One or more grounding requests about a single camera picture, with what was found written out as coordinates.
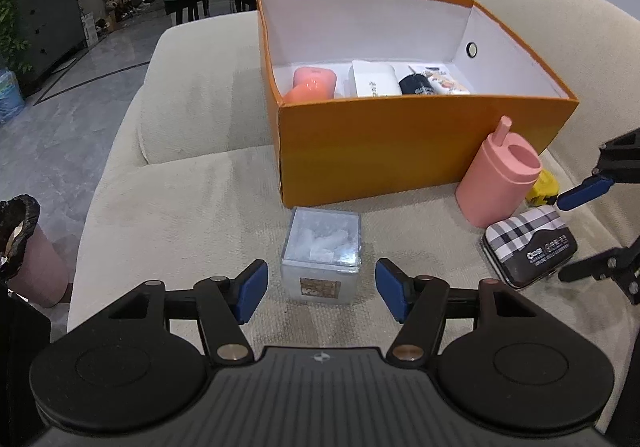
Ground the pink cup with spout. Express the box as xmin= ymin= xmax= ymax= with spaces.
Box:
xmin=455 ymin=116 xmax=543 ymax=229

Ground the orange cardboard box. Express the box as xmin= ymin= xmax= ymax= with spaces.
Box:
xmin=256 ymin=0 xmax=580 ymax=208

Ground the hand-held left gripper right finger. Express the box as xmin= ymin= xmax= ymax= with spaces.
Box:
xmin=375 ymin=258 xmax=538 ymax=362

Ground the white rectangular box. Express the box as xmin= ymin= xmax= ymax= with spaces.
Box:
xmin=348 ymin=60 xmax=401 ymax=98

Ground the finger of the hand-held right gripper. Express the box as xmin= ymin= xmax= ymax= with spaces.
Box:
xmin=556 ymin=127 xmax=640 ymax=212
xmin=558 ymin=237 xmax=640 ymax=305

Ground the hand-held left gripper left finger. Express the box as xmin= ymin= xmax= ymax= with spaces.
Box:
xmin=107 ymin=259 xmax=269 ymax=362

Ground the yellow tape measure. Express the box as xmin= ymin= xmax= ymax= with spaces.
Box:
xmin=525 ymin=171 xmax=560 ymax=208

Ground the plaid tin case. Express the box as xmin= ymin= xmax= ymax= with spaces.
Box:
xmin=481 ymin=205 xmax=578 ymax=290

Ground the large blue water bottle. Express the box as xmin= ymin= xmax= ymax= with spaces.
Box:
xmin=0 ymin=68 xmax=26 ymax=124

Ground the trailing green ivy plant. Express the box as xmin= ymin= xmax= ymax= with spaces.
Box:
xmin=0 ymin=0 xmax=32 ymax=75

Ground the clear plastic box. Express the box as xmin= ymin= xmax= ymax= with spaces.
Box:
xmin=280 ymin=207 xmax=362 ymax=304

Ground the pink trash bin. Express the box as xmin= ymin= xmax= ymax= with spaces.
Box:
xmin=7 ymin=222 xmax=71 ymax=308

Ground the white illustrated packet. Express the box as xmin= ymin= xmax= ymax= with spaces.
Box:
xmin=407 ymin=63 xmax=471 ymax=95

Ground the navy blue pouch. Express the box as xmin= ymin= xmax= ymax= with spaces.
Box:
xmin=398 ymin=72 xmax=436 ymax=96

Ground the pink peanut-shaped case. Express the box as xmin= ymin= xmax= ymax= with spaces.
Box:
xmin=284 ymin=67 xmax=337 ymax=102

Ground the black dining chair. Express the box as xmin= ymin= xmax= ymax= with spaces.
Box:
xmin=175 ymin=0 xmax=236 ymax=26

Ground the beige fabric sofa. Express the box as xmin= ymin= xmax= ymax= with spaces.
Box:
xmin=67 ymin=0 xmax=640 ymax=433

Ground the black trash bag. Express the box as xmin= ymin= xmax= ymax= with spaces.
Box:
xmin=0 ymin=194 xmax=41 ymax=283

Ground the dark grey cabinet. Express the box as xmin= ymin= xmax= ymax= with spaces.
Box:
xmin=10 ymin=0 xmax=86 ymax=95

